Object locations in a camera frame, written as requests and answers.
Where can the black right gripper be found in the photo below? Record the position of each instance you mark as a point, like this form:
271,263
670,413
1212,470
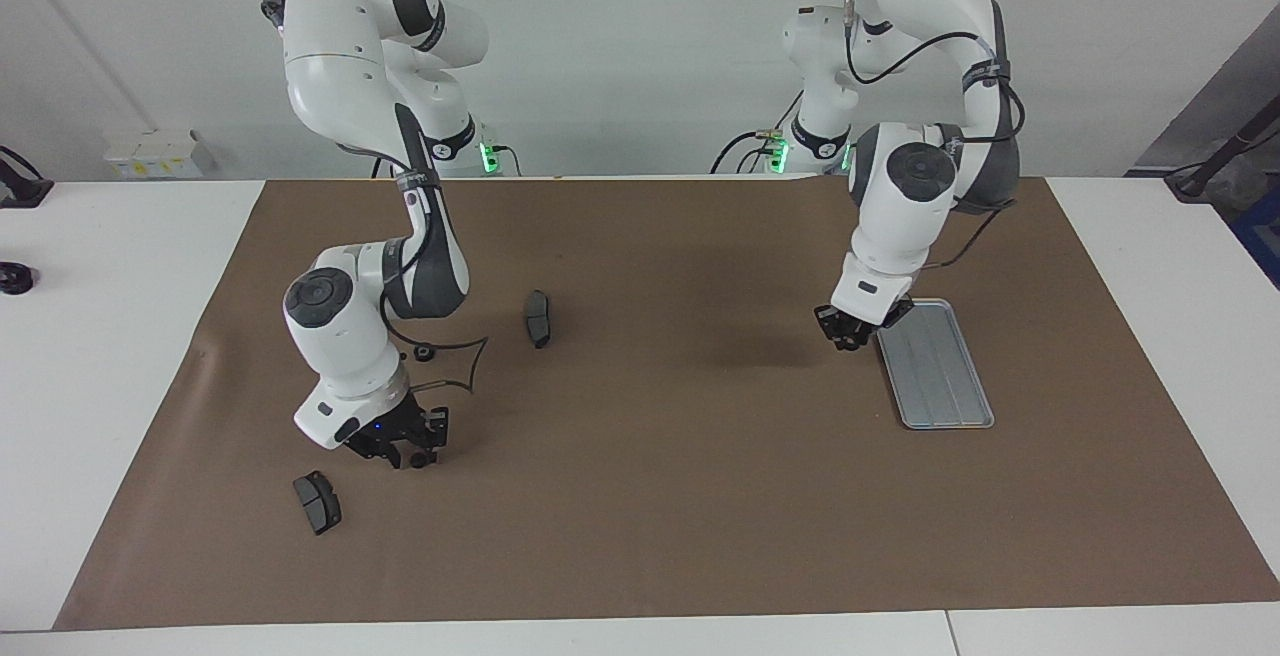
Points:
390,431

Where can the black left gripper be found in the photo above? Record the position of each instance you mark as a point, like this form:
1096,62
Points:
865,324

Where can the small black bearing gear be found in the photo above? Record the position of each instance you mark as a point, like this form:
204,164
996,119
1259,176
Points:
419,461

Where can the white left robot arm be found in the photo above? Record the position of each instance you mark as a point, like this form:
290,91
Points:
900,206

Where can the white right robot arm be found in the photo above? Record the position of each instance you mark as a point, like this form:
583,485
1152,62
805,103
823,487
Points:
340,36

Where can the silver metal tray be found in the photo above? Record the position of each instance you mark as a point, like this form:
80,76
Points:
935,376

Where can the short dark brake pad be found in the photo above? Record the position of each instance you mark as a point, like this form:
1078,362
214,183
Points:
318,504

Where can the long grey brake pad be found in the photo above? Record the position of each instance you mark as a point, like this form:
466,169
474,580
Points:
538,316

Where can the brown paper mat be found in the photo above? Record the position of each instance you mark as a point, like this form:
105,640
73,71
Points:
700,496

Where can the black stand pole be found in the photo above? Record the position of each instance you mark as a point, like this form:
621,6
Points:
1195,181

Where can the white power strip box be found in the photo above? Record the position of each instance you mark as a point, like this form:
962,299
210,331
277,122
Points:
150,151

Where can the blue crate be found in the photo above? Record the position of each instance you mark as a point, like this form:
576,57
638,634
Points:
1262,236

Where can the black round knob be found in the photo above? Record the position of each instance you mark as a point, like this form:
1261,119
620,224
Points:
15,279

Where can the black table clamp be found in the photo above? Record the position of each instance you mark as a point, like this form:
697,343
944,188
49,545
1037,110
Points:
25,191

